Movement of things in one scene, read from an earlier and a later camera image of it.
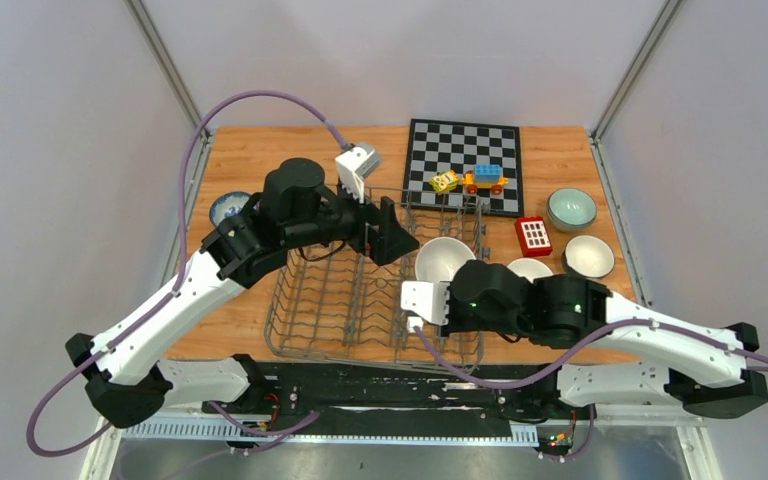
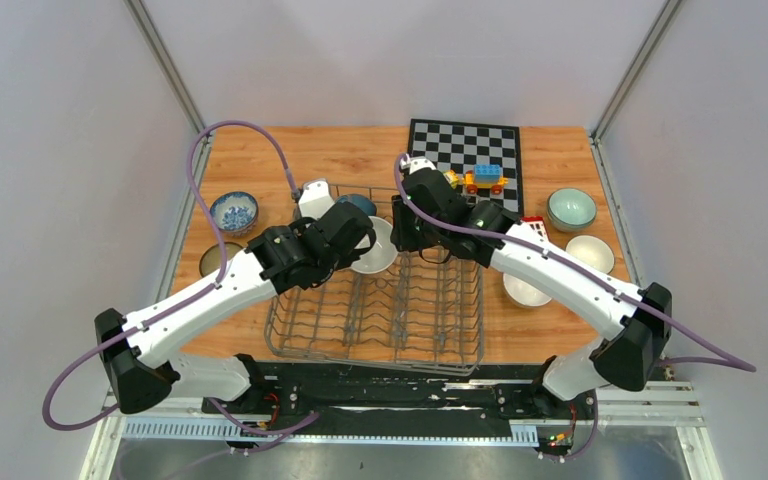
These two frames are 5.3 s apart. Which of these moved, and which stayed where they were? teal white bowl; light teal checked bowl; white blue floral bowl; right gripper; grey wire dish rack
Moved: right gripper
Stayed: teal white bowl; grey wire dish rack; white blue floral bowl; light teal checked bowl
